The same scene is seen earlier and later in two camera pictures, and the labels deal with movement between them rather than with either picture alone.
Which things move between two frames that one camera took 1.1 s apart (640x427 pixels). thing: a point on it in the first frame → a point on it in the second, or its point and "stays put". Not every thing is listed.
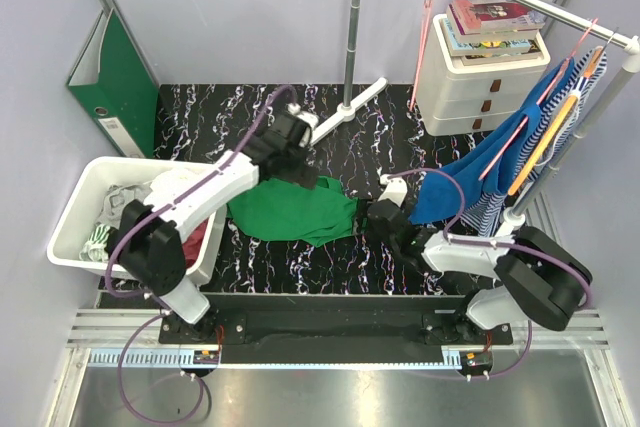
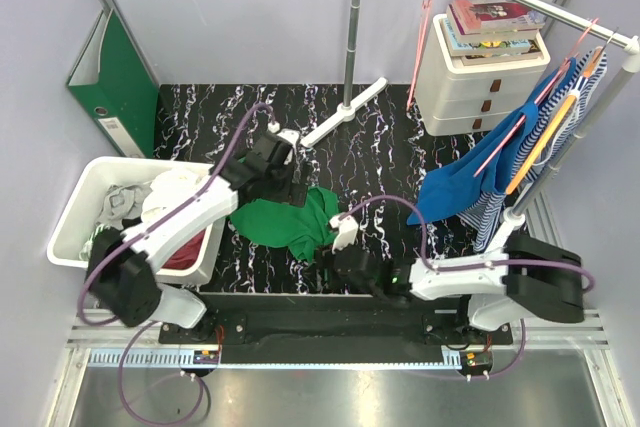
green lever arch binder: (111, 78) stays put
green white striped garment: (95, 249) stays put
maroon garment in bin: (191, 248) stays put
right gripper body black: (370, 230) → (335, 279)
